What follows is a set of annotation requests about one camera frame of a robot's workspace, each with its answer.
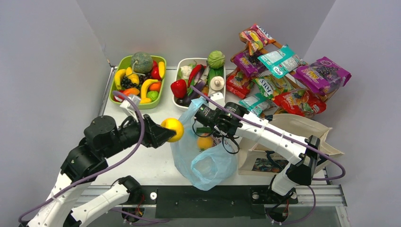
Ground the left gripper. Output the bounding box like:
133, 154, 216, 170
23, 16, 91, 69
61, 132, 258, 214
104, 109, 176, 157

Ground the light blue plastic bag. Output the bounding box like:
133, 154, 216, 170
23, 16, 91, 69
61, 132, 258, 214
170, 97, 239, 191

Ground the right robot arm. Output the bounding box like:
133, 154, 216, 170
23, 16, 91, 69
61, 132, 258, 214
195, 102, 320, 203

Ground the green candy bag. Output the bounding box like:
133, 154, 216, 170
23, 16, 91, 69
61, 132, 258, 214
253, 76, 294, 99

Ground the black grapes bunch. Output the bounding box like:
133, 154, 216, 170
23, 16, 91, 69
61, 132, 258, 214
121, 76, 139, 89

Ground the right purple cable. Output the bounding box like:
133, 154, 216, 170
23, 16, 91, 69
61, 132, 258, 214
190, 86, 347, 226

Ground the white cauliflower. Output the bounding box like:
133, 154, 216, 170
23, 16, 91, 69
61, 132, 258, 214
180, 65, 193, 80

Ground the red chili pepper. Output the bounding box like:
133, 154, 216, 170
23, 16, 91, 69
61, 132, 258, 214
187, 64, 204, 88

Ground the wooden display rack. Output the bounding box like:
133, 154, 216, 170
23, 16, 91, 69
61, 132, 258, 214
226, 42, 327, 118

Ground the white vegetable tray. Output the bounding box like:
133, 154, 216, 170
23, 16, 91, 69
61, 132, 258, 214
172, 58, 227, 112

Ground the white mushroom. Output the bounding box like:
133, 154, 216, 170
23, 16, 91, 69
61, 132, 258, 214
209, 76, 225, 91

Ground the red snack bag right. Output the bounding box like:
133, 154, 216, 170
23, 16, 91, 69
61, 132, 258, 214
272, 88, 327, 118

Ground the orange tangerine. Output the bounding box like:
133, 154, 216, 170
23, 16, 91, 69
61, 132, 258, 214
148, 81, 162, 92

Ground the green melon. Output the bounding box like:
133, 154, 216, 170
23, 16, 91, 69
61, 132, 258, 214
131, 52, 153, 74

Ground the green cucumber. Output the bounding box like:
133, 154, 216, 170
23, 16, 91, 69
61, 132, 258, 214
195, 127, 213, 134

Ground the yellow banana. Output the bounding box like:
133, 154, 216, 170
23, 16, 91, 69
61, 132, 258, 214
114, 69, 126, 90

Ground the red orange mango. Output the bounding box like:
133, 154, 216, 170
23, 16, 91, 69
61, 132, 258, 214
122, 87, 140, 96

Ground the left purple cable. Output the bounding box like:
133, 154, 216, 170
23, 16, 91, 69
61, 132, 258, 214
18, 91, 170, 226

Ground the orange peach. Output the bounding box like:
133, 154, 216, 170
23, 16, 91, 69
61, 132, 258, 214
197, 137, 214, 150

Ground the large purple snack bag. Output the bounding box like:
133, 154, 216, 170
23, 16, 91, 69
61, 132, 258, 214
294, 56, 351, 96

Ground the small purple snack bag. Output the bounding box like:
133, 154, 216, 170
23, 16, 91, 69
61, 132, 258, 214
231, 50, 267, 77

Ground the purple eggplant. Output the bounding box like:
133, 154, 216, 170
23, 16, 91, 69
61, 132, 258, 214
175, 80, 207, 107

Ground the green cabbage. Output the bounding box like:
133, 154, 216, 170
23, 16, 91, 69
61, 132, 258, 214
207, 50, 226, 69

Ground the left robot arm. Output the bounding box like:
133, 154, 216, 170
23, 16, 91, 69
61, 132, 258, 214
18, 115, 176, 227

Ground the purple cable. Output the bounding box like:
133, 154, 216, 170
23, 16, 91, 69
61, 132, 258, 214
190, 86, 347, 226
18, 91, 170, 226

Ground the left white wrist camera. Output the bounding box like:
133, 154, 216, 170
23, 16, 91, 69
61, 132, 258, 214
119, 95, 141, 120

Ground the red bell pepper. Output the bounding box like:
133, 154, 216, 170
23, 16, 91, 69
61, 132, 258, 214
170, 79, 187, 99

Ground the yellow lemon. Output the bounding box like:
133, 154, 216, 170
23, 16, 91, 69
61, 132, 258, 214
160, 118, 184, 143

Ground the red snack bag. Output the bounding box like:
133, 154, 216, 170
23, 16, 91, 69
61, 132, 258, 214
226, 67, 252, 99
272, 88, 327, 118

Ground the green lime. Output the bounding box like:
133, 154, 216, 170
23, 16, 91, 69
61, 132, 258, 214
147, 91, 159, 102

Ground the top orange candy bag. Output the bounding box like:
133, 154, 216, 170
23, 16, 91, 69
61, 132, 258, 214
239, 24, 276, 55

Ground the green fruit tray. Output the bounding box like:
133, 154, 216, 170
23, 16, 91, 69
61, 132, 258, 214
108, 55, 167, 110

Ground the teal snack bag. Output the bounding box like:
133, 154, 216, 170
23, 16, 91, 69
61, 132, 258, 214
258, 44, 307, 79
239, 93, 272, 116

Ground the teal snack bag upper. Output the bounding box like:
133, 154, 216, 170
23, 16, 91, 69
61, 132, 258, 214
258, 44, 307, 79

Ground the red snack bag left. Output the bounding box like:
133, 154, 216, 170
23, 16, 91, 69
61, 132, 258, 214
226, 67, 252, 99

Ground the teal snack bag lower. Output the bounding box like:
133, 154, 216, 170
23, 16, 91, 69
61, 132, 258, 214
239, 93, 272, 116

